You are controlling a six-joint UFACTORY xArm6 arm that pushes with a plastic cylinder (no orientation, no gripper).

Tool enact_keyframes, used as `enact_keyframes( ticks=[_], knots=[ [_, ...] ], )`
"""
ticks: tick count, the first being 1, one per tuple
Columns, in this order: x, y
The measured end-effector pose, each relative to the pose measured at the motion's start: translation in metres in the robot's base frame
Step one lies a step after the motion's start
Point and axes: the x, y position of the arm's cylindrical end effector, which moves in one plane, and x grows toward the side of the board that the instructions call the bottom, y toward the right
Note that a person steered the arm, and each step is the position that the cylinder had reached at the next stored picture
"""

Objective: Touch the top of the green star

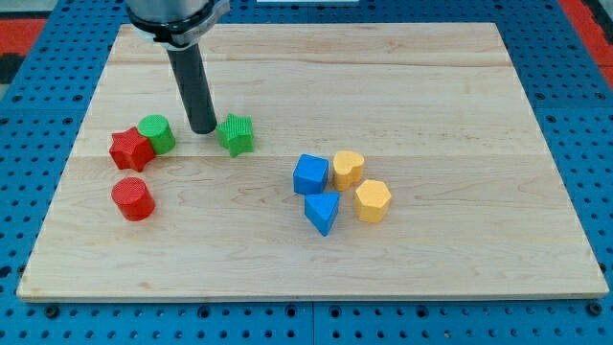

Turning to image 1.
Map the green cylinder block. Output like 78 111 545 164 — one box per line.
137 114 175 155

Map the wooden board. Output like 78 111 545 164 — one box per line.
17 23 609 303

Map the blue triangle block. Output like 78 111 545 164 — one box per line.
305 192 341 237

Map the blue cube block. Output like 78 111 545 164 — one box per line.
293 154 329 195

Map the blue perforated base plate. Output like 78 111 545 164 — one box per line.
1 0 612 344

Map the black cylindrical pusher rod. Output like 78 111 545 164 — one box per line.
168 44 217 134

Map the green star block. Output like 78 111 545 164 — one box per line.
216 113 254 157

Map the red cylinder block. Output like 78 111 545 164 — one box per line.
111 177 155 221

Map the yellow heart block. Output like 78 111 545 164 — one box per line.
332 150 365 191

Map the yellow hexagon block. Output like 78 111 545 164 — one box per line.
353 179 392 223

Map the red star block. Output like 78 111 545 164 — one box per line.
109 126 156 173

